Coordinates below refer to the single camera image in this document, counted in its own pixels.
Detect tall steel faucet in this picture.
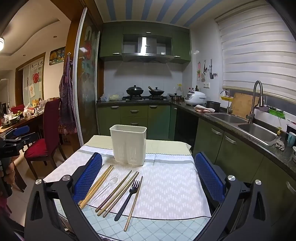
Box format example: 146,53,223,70
246,80,265,125

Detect plastic bag on counter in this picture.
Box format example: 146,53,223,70
100,92,125,102

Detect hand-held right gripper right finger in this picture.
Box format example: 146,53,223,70
195,152,274,241

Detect white patterned cloth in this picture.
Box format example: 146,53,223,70
43,148,212,219

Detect wooden framed glass door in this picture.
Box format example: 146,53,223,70
16,56,46,107

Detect light wooden chopstick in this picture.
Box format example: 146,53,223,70
80,165,115,210
79,164,112,207

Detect green cabinets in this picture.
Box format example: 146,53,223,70
99,21,192,65
97,104,296,234

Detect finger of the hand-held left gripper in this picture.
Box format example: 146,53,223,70
16,132,39,151
0,125,31,140

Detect red and white dish towel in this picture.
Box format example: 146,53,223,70
194,104,211,113

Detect green upper cabinets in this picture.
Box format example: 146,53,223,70
99,21,192,65

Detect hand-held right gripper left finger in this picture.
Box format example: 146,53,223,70
24,152,103,241

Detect person's left hand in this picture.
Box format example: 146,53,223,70
3,162,16,184

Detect wall calendar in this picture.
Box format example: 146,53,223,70
49,46,66,66

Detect wooden cutting board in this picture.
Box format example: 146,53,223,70
231,92,260,120

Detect sliding glass door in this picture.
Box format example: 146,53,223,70
73,7,103,145

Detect steel double sink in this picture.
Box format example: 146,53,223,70
209,112,282,147

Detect green lower cabinets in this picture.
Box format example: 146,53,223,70
97,104,296,234

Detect clear plastic spoon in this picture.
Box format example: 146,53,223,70
88,173,119,207

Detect white window blind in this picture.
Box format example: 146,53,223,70
215,4,296,104

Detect cream table cover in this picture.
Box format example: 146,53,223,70
83,135,193,156

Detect black built-in appliance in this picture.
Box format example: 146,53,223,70
174,108,199,142

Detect dark stone countertop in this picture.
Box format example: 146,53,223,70
97,98,296,178

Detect black plastic fork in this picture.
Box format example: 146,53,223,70
114,180,141,222

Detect blue checked tablecloth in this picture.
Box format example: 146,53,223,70
59,205,214,241

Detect hanging kitchen utensils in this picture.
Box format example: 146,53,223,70
196,59,219,83

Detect black wok with wooden handle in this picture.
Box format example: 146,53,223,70
148,86,165,96

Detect black cooking pot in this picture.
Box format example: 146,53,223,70
206,100,222,109

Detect white rice cooker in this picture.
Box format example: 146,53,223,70
184,91,207,106

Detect red cushioned wooden chair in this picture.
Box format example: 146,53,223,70
24,98,62,179
10,104,25,114

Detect white plastic utensil holder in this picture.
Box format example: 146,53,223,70
109,124,148,166

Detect tan wooden chopstick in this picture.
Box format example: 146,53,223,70
102,177,139,218
124,176,143,232
97,171,140,217

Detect dark wooden dining table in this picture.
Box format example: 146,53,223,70
0,113,45,193

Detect black gas stove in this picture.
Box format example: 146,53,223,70
122,95,170,102

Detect black wok with lid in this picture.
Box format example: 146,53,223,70
126,85,144,97

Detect green sink caddy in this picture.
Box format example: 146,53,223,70
268,107,286,119

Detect small steel faucet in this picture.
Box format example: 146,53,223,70
220,90,232,115

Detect bowl of green fruit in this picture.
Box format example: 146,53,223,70
3,111,22,123

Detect purple checked apron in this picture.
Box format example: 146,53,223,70
58,53,78,135

